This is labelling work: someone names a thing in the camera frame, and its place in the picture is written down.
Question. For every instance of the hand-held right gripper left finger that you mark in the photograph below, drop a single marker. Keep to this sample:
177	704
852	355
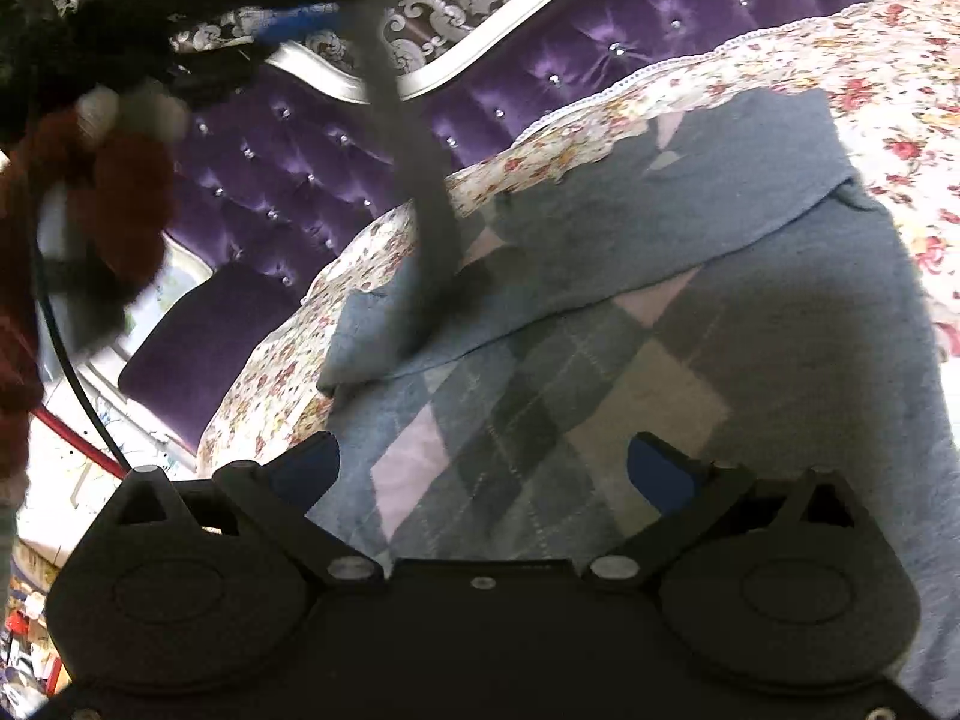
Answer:
309	466

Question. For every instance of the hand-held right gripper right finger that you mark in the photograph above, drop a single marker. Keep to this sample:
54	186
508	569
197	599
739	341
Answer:
660	474

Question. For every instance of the grey argyle sweater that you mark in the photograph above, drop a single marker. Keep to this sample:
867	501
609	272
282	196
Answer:
675	315

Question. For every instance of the red rod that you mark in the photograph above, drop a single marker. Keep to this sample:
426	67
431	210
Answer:
75	444

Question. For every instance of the purple tufted headboard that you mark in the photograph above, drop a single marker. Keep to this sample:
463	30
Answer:
600	37

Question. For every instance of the floral bed sheet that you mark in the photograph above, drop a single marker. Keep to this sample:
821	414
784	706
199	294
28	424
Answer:
862	60

